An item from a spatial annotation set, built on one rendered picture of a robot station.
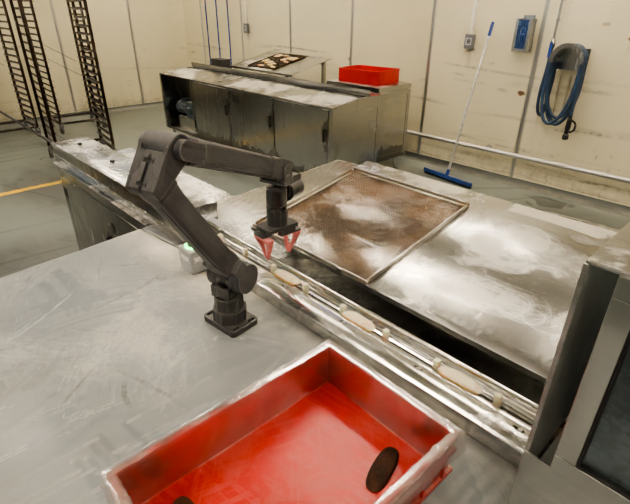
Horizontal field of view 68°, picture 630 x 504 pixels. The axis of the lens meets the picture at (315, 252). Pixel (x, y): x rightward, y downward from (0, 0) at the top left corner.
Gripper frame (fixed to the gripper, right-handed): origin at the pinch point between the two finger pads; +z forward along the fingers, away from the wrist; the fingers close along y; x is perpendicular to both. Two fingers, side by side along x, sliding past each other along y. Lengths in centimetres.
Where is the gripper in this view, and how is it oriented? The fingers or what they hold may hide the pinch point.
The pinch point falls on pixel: (278, 252)
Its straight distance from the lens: 132.1
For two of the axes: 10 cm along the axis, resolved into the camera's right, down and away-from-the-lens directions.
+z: -0.1, 8.9, 4.6
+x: 6.8, 3.4, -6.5
